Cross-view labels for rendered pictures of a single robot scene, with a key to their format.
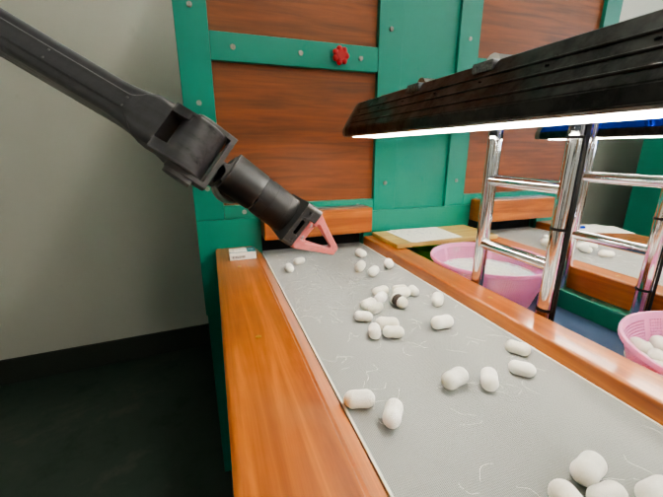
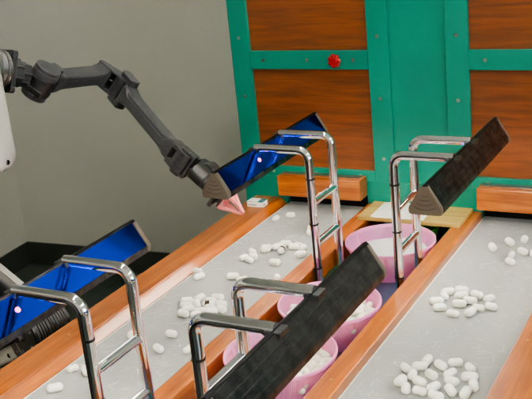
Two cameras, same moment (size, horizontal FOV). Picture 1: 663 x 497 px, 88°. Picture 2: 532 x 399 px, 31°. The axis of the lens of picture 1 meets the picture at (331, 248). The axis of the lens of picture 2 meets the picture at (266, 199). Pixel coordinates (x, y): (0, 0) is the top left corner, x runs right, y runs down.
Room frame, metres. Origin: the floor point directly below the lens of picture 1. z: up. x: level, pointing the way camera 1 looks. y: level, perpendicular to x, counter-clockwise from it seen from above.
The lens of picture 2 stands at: (-1.21, -2.08, 1.80)
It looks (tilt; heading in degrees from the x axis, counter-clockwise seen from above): 19 degrees down; 48
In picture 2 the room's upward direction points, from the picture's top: 6 degrees counter-clockwise
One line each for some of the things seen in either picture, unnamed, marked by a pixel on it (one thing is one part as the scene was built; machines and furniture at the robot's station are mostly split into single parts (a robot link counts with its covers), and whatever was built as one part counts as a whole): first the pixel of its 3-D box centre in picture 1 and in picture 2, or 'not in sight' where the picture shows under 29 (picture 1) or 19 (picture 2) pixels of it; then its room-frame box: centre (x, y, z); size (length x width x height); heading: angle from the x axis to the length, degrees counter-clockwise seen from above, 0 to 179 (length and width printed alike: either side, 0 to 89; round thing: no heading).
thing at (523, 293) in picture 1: (485, 275); (390, 254); (0.78, -0.37, 0.72); 0.27 x 0.27 x 0.10
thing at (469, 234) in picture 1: (433, 235); (414, 214); (0.98, -0.30, 0.77); 0.33 x 0.15 x 0.01; 109
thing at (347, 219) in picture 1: (318, 221); (321, 185); (0.92, 0.04, 0.83); 0.30 x 0.06 x 0.07; 109
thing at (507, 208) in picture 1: (512, 207); (528, 199); (1.14, -0.61, 0.83); 0.30 x 0.06 x 0.07; 109
